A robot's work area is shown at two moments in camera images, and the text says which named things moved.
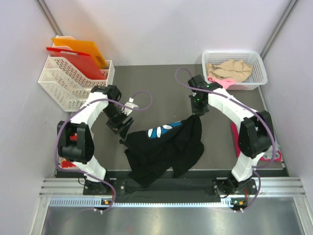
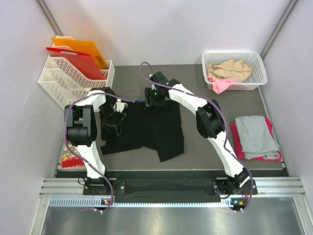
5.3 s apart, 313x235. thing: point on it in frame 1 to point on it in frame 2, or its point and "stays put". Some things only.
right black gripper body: [198, 108] to [157, 100]
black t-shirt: [153, 154] to [157, 128]
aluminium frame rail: [54, 187] stays put
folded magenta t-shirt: [235, 136] stays put
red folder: [81, 61] stays put
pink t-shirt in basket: [225, 82] stays put
